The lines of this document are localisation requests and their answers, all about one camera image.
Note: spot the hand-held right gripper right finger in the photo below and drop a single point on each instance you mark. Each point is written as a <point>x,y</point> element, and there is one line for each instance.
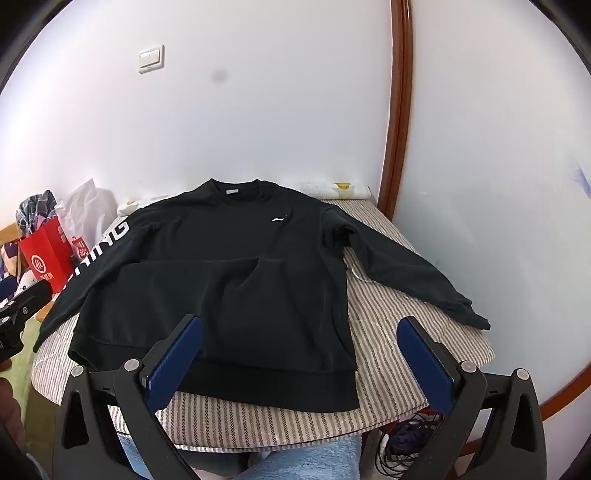
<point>422,353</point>

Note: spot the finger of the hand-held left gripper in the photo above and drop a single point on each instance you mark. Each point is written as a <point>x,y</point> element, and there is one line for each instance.
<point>27,295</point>

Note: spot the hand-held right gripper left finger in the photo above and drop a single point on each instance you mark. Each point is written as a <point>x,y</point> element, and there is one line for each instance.
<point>178,350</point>

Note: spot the black sweatshirt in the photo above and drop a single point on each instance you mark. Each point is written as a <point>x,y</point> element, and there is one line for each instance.
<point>221,277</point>

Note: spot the person's left forearm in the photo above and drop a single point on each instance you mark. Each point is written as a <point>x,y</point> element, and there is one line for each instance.
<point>8,415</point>

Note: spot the cartoon printed cloth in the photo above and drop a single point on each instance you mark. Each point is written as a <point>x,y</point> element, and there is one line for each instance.
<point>10,270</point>

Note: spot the large red paper bag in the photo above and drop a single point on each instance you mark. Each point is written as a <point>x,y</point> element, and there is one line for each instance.
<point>44,258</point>

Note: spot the striped quilted mat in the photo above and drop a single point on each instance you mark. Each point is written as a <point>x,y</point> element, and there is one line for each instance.
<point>383,332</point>

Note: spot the small red paper bag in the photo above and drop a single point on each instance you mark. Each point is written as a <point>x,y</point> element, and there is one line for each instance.
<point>78,247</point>

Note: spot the green cloth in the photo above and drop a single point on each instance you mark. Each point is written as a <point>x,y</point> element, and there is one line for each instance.
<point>21,369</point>

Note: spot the plaid cloth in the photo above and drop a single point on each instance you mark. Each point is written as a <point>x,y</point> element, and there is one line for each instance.
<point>34,210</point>

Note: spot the white plastic bag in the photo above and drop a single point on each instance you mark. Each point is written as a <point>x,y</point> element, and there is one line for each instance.
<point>85,207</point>

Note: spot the person's legs in blue jeans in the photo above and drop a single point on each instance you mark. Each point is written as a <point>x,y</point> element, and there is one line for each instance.
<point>304,461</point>

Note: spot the white cloth with yellow print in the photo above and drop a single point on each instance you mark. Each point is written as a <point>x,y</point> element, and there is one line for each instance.
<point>332,188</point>

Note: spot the brown wooden door frame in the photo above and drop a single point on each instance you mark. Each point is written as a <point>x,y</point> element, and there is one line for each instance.
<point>400,92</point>

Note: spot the white wall light switch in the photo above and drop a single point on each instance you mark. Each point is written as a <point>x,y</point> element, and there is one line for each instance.
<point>151,58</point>

